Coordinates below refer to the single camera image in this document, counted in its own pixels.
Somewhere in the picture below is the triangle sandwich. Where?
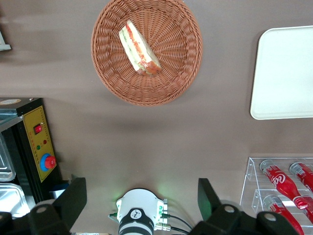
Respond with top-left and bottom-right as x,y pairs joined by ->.
118,20 -> 162,76

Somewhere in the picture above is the black base cable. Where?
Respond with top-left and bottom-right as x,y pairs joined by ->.
170,226 -> 191,234
161,213 -> 194,231

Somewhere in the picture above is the black food warmer machine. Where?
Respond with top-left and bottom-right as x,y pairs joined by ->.
0,97 -> 74,218

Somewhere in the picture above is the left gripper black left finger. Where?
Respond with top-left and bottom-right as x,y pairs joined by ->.
0,177 -> 88,235

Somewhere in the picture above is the clear acrylic bottle rack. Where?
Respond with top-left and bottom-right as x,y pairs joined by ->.
239,156 -> 313,235

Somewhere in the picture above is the red cola bottle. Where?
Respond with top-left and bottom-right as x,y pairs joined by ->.
289,161 -> 313,194
259,159 -> 313,216
263,194 -> 305,235

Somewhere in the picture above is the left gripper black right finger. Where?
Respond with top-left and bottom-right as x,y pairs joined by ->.
188,178 -> 305,235

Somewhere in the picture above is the stainless steel pan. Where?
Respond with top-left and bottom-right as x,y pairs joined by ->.
0,132 -> 17,182
0,182 -> 31,218

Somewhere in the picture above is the brown wicker basket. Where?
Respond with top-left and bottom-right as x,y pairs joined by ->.
90,0 -> 203,106

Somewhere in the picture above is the cream plastic tray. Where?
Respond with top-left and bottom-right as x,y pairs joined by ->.
249,25 -> 313,120

